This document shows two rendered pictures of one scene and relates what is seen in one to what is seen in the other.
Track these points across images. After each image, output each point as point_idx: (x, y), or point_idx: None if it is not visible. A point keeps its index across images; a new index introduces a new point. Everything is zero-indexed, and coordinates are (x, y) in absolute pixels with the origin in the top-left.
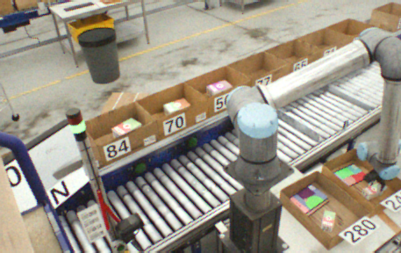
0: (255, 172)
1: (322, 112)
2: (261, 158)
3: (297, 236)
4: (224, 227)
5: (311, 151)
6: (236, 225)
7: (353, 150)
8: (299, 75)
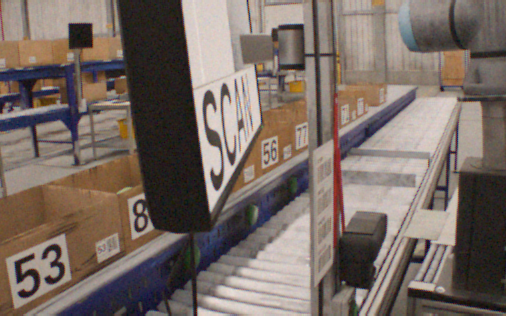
0: None
1: (384, 169)
2: None
3: None
4: (425, 283)
5: (419, 195)
6: (482, 229)
7: None
8: None
